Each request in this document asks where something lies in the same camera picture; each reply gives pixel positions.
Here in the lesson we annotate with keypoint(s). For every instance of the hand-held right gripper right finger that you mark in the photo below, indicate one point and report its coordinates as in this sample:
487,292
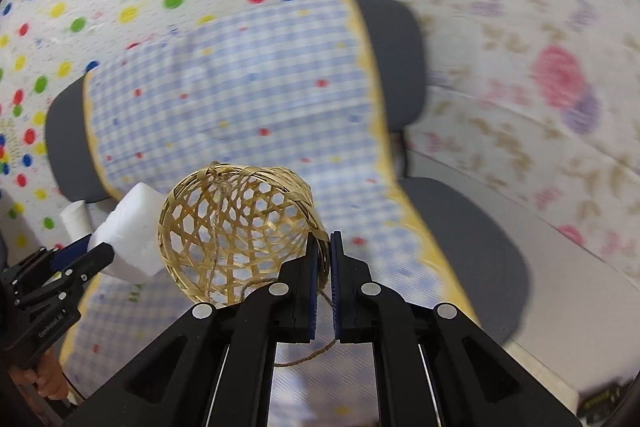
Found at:
337,297

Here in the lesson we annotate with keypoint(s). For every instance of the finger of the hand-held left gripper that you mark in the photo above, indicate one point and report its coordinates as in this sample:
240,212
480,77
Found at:
72,252
95,259

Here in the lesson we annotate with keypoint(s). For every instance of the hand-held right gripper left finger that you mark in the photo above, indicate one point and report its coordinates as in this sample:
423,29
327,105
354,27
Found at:
312,297

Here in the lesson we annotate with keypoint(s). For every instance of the white foam block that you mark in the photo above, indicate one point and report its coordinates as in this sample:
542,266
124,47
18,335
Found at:
130,232

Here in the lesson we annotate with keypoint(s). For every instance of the woven bamboo basket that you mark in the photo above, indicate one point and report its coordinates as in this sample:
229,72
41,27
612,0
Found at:
295,192

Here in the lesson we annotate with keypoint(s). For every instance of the person's left hand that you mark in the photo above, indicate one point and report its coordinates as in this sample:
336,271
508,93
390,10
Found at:
50,377

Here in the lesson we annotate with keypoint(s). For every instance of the white paper roll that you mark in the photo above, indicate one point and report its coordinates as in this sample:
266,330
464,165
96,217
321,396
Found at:
75,217

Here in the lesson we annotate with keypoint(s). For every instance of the checkered dotted cloth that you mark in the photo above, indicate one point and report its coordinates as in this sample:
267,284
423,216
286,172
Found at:
250,82

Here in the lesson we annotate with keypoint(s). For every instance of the grey office chair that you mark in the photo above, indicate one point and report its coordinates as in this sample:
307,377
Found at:
395,57

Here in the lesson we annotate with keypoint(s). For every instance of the black box with gold print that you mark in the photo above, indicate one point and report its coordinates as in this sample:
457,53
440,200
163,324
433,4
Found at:
605,402

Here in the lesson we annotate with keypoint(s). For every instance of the floral print plastic sheet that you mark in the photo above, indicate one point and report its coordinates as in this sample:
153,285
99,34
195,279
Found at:
500,7

